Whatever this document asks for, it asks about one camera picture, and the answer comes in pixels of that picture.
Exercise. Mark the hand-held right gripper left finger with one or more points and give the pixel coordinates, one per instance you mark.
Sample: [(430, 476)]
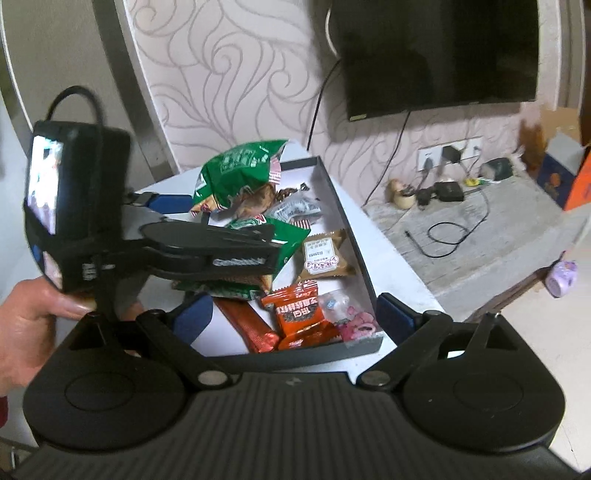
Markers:
[(194, 318)]

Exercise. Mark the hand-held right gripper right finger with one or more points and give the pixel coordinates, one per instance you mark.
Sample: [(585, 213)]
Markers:
[(398, 318)]

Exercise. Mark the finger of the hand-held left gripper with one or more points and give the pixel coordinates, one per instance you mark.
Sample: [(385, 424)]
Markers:
[(171, 203), (249, 240)]

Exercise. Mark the clear peanut packet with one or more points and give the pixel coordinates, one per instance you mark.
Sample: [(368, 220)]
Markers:
[(254, 203)]

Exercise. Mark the torn green snack bag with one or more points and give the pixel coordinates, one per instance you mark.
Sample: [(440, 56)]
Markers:
[(288, 242)]

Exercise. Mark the pink candy packet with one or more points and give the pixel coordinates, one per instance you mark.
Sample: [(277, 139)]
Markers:
[(355, 325)]

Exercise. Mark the clear grey snack packet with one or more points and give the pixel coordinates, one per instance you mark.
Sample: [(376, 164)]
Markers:
[(295, 210)]

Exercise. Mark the long orange stick packet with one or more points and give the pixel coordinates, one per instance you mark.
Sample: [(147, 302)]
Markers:
[(249, 325)]

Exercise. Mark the brown candy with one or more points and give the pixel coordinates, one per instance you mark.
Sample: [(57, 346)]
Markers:
[(291, 193)]

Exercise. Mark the yellow-brown pastry packet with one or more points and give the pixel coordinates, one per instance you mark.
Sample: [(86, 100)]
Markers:
[(325, 256)]

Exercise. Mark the square orange snack packet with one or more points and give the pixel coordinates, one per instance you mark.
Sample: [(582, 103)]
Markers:
[(300, 314)]

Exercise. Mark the black box white inside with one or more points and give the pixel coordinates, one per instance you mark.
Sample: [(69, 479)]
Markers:
[(344, 217)]

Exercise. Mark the person's left hand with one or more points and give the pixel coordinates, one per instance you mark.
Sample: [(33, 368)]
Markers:
[(27, 332)]

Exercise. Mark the round beige ornament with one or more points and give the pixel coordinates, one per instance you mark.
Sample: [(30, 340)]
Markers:
[(400, 194)]

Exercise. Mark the stone television cabinet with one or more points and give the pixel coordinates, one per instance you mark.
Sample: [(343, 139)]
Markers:
[(498, 240)]

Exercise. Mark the silver framed door panel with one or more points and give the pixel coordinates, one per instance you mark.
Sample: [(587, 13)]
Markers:
[(124, 83)]

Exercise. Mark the small black router box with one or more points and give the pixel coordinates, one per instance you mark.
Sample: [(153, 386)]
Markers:
[(449, 191)]

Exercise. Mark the purple toy cup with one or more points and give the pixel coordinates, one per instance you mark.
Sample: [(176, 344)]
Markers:
[(563, 279)]

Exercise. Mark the black plug charger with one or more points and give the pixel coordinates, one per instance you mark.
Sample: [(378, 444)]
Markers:
[(452, 154)]

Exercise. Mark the grey green small device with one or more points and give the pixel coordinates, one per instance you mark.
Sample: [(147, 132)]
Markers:
[(495, 168)]

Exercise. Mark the brown plush toy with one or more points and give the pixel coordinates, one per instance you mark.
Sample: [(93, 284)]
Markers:
[(533, 143)]

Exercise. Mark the orange and blue carton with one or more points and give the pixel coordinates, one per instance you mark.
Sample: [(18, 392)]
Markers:
[(565, 173)]

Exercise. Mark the white wall outlet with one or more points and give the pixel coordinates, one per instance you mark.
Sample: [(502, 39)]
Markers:
[(434, 150)]

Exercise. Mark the black wall television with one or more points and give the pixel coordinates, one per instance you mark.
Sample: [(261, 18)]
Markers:
[(438, 50)]

